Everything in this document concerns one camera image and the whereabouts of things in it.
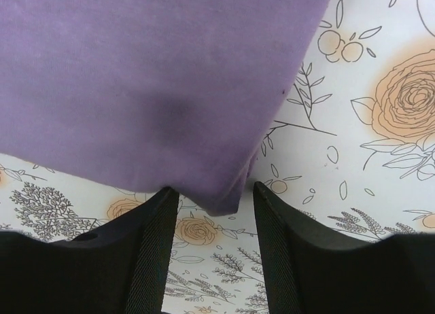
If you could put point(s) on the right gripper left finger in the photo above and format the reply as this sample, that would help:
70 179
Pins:
119 267

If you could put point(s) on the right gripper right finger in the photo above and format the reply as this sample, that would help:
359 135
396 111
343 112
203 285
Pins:
311 268

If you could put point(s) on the purple t shirt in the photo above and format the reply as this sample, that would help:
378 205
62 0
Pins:
146 94

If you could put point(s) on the floral table mat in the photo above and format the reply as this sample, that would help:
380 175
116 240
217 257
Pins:
352 147

